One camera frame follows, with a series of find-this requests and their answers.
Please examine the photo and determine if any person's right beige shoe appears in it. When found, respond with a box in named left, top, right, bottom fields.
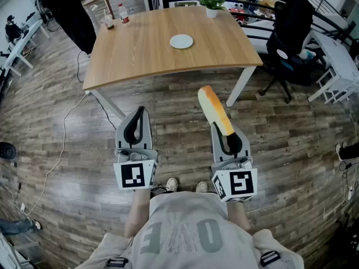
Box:
left=195, top=180, right=209, bottom=194

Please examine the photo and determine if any black floor cable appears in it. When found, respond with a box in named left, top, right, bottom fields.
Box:
left=76, top=50, right=117, bottom=131

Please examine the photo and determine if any person's left beige shoe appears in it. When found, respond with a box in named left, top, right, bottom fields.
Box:
left=165, top=177, right=180, bottom=193

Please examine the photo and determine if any black round floor device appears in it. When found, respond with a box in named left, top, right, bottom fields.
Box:
left=0, top=141, right=19, bottom=161

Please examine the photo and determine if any person's beige shoe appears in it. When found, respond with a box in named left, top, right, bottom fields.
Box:
left=165, top=177, right=180, bottom=193
left=195, top=180, right=209, bottom=194

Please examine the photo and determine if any green plant in white pot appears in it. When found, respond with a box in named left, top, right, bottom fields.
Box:
left=194, top=0, right=227, bottom=19

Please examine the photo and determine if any person's left forearm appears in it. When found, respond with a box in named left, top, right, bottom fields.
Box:
left=123, top=188, right=153, bottom=239

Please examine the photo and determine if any person's right forearm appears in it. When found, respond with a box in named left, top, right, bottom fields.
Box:
left=226, top=200, right=251, bottom=233

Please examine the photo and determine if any wooden table with white legs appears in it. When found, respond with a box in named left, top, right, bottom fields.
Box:
left=82, top=5, right=264, bottom=120

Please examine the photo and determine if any person's beige printed shirt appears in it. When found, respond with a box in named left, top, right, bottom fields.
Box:
left=73, top=191, right=305, bottom=269

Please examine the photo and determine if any white round plate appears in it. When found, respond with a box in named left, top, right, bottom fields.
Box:
left=169, top=34, right=194, bottom=49

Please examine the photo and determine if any white floor cable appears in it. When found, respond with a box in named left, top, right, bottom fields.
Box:
left=24, top=91, right=91, bottom=216

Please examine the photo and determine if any black hanging coat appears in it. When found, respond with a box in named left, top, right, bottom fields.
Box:
left=37, top=0, right=98, bottom=55

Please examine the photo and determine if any clear red-label water bottle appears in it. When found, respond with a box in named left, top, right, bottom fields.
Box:
left=117, top=3, right=131, bottom=25

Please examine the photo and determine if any sliced bread with orange crust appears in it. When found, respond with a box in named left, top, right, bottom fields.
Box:
left=197, top=85, right=235, bottom=137

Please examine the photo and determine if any black curved metal railing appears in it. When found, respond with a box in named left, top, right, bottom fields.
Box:
left=144, top=0, right=359, bottom=53

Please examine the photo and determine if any black office chair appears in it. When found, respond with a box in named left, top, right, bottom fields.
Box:
left=257, top=0, right=315, bottom=104

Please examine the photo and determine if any white side table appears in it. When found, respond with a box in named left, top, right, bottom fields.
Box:
left=3, top=20, right=52, bottom=77
left=307, top=29, right=359, bottom=105

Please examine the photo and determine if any black strap buckle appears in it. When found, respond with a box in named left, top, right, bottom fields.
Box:
left=259, top=250, right=282, bottom=267
left=107, top=257, right=129, bottom=268

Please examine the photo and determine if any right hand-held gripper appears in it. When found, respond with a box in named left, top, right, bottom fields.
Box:
left=210, top=122, right=259, bottom=203

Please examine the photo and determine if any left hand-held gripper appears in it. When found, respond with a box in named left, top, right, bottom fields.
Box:
left=113, top=106, right=159, bottom=192

